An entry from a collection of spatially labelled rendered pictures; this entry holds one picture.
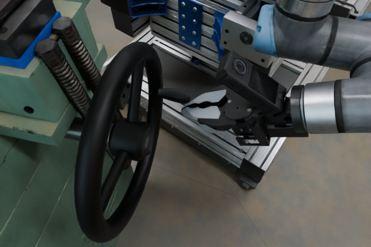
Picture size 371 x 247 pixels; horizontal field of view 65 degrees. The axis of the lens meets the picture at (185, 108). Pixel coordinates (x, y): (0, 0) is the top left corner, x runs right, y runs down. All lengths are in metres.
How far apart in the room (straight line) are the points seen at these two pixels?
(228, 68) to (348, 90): 0.16
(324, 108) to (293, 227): 0.92
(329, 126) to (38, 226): 0.54
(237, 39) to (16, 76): 0.50
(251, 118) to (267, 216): 0.86
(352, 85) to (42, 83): 0.38
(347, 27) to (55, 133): 0.42
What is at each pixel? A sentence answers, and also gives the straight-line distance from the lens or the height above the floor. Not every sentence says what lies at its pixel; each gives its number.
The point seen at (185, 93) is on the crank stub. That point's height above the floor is 0.80.
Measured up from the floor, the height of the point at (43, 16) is 0.98.
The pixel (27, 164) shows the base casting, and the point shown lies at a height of 0.74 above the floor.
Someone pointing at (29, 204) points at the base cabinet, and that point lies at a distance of 0.60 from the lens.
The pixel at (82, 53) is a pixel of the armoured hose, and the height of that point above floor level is 0.93.
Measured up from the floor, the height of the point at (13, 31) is 1.00.
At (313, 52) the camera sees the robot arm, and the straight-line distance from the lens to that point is 0.47.
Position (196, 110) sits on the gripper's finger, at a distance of 0.50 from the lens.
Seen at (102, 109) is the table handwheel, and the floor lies 0.95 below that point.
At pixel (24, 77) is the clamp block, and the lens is 0.36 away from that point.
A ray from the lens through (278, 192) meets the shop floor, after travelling 1.32.
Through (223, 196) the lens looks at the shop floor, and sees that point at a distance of 1.27.
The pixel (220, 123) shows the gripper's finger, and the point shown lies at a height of 0.81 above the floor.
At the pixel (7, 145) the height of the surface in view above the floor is 0.81.
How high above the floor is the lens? 1.19
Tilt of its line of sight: 54 degrees down
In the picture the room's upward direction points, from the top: straight up
